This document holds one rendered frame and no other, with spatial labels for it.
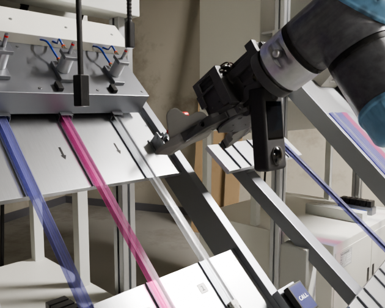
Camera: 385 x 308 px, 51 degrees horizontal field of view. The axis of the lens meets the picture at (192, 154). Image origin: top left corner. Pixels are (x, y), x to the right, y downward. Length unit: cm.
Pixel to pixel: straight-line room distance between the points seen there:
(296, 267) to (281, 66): 51
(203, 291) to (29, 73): 46
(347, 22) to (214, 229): 44
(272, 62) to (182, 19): 368
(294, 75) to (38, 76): 43
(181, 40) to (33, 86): 349
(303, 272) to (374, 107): 51
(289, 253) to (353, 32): 54
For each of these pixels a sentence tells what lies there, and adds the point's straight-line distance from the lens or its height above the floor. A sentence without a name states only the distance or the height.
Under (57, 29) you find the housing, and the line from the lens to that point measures 85.
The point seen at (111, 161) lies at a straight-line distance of 73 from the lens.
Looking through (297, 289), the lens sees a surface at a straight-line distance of 72.
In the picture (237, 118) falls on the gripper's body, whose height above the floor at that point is 109.
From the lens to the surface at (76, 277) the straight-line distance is 56.
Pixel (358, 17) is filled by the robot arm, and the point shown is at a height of 120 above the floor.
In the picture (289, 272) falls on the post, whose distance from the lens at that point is 92.
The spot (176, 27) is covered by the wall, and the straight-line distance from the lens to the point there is 420.
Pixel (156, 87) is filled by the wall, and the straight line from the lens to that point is 423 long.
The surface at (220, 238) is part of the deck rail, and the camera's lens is 76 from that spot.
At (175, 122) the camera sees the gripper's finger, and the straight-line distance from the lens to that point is 59.
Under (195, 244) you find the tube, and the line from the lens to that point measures 68.
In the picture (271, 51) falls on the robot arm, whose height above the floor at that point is 117.
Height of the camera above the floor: 110
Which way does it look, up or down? 7 degrees down
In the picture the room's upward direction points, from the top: straight up
